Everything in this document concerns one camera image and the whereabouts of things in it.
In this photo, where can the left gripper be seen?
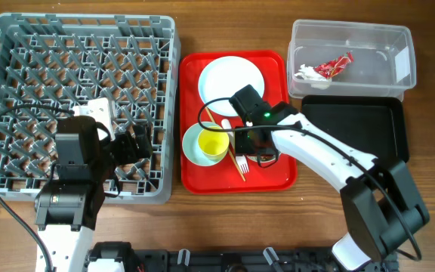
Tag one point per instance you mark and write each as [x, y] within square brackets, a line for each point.
[131, 155]

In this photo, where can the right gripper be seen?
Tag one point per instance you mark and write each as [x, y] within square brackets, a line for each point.
[241, 144]

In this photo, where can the light green bowl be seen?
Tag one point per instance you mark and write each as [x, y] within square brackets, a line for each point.
[264, 156]

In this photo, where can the yellow plastic cup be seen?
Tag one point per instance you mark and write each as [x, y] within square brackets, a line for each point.
[214, 145]

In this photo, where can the red snack wrapper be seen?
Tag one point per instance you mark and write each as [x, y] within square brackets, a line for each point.
[334, 67]

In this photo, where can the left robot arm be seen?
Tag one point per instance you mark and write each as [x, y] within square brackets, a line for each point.
[68, 204]

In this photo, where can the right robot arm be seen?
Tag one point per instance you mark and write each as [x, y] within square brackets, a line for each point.
[382, 206]

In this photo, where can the grey dishwasher rack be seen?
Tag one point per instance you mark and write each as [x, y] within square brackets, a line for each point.
[50, 63]

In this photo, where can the black food waste tray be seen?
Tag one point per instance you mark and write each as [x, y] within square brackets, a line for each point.
[375, 125]

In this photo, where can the white plastic fork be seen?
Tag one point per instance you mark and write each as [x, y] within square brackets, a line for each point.
[240, 160]

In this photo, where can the wooden chopstick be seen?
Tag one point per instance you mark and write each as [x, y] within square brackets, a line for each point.
[229, 152]

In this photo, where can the red plastic tray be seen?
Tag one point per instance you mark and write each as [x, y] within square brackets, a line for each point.
[223, 177]

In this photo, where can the small light blue saucer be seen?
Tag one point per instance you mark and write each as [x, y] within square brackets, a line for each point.
[191, 148]

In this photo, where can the large light blue plate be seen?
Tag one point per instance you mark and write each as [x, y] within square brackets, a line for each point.
[225, 76]

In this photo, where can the crumpled white tissue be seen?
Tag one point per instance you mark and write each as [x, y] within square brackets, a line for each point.
[309, 73]

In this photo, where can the clear plastic bin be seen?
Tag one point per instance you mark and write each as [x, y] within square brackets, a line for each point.
[384, 58]

